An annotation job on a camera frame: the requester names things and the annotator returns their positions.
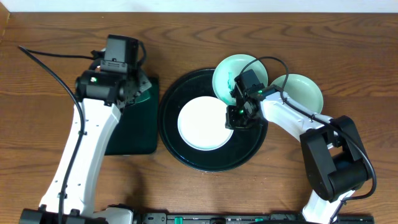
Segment green scrub sponge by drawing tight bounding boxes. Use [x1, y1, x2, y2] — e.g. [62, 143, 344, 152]
[134, 90, 151, 104]

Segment mint plate top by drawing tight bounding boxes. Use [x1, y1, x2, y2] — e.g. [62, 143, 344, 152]
[212, 54, 256, 106]

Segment mint plate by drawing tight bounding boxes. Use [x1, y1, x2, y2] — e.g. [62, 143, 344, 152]
[284, 73, 323, 113]
[212, 54, 256, 106]

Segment white plate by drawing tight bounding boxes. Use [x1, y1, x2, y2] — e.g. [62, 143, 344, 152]
[177, 96, 234, 151]

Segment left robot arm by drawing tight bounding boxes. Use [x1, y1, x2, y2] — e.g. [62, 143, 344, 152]
[19, 70, 159, 223]

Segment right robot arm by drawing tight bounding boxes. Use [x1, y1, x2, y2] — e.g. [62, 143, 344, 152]
[226, 85, 377, 223]

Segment black round tray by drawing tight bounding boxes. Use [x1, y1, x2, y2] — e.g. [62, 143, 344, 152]
[157, 68, 268, 172]

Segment black rectangular tray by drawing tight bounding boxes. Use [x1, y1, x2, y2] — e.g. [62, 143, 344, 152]
[105, 77, 159, 156]

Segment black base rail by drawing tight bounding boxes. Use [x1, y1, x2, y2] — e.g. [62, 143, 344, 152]
[133, 212, 375, 224]

